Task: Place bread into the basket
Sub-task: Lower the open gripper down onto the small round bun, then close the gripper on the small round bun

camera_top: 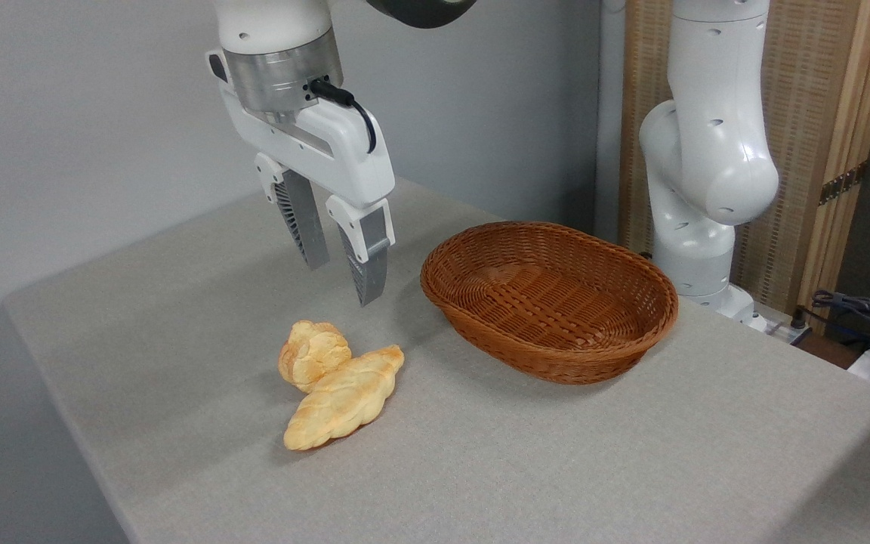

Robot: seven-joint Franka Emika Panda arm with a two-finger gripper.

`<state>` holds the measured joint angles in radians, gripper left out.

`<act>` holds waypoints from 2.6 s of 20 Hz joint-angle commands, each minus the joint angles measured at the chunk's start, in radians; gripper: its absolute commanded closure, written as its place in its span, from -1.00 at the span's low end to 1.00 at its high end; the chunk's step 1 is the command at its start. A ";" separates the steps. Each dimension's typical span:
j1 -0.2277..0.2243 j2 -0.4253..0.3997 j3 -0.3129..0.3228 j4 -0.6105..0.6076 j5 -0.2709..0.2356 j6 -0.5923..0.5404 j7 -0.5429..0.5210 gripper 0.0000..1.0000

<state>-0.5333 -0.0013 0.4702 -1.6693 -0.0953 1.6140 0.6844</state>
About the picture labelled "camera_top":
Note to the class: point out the round knotted bread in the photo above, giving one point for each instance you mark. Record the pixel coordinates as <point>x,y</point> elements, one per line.
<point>314,351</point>

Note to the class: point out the brown wicker basket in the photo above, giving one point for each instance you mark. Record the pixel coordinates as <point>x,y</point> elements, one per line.
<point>548,302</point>

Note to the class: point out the white power strip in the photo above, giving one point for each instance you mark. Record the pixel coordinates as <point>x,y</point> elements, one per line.
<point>786,332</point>

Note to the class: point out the long twisted bread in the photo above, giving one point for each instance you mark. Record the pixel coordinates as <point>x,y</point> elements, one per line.
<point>344,400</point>

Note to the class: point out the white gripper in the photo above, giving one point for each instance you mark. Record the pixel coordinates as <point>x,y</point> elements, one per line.
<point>344,155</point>

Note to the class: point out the wooden folding screen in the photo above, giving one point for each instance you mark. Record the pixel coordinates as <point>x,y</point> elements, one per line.
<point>812,98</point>

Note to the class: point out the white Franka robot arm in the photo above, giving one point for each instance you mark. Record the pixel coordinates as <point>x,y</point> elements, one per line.
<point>714,151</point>

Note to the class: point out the metal screen hinge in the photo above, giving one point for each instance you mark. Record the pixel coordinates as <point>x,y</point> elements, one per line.
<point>841,183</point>

